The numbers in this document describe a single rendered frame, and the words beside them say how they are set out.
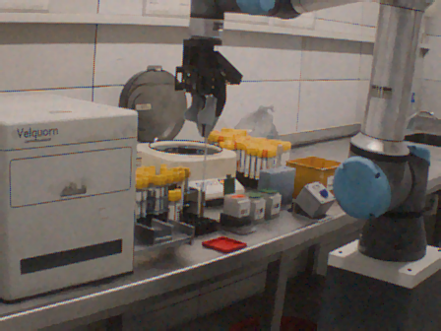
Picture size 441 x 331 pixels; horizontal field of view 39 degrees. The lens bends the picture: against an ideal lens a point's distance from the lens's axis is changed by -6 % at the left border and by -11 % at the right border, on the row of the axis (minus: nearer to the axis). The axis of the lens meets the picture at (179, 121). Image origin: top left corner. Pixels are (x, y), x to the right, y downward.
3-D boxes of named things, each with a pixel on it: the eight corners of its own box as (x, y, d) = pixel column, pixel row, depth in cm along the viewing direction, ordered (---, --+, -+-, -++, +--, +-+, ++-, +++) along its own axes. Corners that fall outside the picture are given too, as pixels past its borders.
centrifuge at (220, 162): (184, 211, 163) (187, 162, 162) (119, 183, 187) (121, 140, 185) (256, 199, 178) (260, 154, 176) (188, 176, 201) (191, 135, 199)
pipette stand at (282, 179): (271, 213, 165) (275, 173, 163) (251, 206, 170) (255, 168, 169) (295, 206, 171) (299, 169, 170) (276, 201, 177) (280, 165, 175)
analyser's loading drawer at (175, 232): (115, 265, 117) (115, 238, 116) (93, 254, 121) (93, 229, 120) (193, 244, 131) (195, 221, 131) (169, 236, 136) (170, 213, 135)
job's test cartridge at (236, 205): (237, 227, 148) (240, 199, 147) (221, 222, 151) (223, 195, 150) (248, 223, 150) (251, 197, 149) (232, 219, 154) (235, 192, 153)
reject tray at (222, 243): (225, 253, 133) (226, 249, 133) (201, 245, 137) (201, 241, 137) (246, 246, 138) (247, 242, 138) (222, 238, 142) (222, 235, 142)
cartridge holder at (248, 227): (242, 234, 146) (243, 220, 145) (212, 226, 152) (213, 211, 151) (257, 231, 150) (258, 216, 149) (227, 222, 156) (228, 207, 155)
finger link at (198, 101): (177, 136, 146) (180, 93, 144) (196, 134, 150) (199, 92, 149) (188, 138, 144) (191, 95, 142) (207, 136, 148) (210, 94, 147)
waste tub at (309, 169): (318, 205, 173) (322, 169, 171) (281, 195, 183) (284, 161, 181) (345, 198, 182) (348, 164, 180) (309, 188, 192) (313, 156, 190)
